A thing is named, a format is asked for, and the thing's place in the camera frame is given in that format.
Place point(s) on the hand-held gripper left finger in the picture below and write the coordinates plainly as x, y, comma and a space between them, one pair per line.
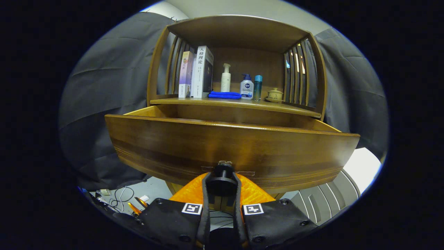
206, 208

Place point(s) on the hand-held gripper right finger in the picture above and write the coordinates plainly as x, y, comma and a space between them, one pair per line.
237, 211

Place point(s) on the brown wooden drawer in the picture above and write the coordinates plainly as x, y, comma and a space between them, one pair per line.
225, 142

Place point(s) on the wooden countertop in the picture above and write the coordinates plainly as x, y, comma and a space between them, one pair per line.
242, 103

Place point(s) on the brown wooden cabinet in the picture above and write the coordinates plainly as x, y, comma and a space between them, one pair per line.
249, 66

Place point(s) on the grey slatted panel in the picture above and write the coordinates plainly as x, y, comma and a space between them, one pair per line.
322, 205

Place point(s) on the blue folded cloth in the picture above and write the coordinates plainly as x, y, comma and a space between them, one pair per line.
225, 95

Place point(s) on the yellow saucer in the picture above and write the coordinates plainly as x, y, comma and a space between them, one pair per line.
274, 101

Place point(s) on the yellow lidded teacup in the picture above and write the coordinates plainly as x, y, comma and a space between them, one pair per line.
275, 94

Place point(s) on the white bottle blue cap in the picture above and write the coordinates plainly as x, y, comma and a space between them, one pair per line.
246, 88

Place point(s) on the teal bottle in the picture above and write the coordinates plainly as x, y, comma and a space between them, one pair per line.
257, 88

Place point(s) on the white pump bottle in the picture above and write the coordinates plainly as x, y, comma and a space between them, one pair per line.
225, 81

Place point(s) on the white panel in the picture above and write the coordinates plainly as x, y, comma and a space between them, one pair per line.
364, 166

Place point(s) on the white book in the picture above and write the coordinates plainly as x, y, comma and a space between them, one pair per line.
199, 73

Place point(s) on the purple book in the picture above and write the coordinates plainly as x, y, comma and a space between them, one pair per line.
185, 73

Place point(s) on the black backdrop cloth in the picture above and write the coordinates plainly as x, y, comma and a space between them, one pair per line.
104, 104

